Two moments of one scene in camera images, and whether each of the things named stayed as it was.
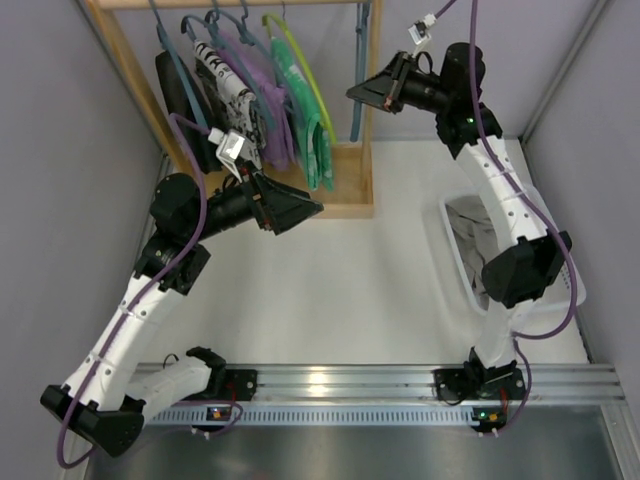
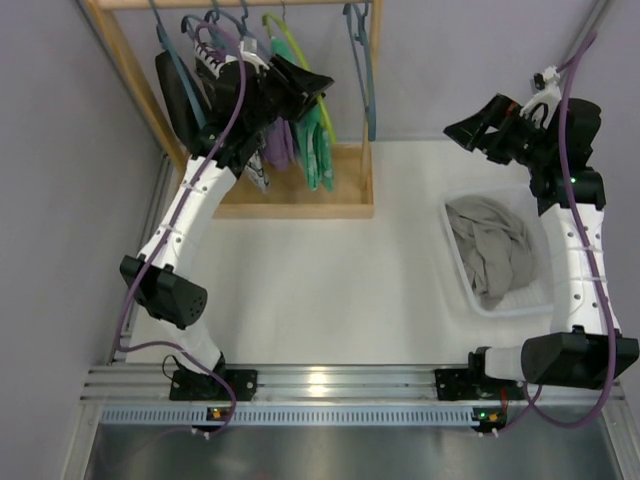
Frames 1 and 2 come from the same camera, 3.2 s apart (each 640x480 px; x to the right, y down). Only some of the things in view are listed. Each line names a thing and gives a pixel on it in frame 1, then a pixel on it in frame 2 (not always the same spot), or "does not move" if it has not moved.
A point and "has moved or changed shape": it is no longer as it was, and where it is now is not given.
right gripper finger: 375,91 to 471,134
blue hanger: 361,20 has moved or changed shape
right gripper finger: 392,68 to 473,127
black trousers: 179,101 does not move
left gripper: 260,203 to 279,87
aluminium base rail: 416,383 does not move
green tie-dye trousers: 313,137 does not move
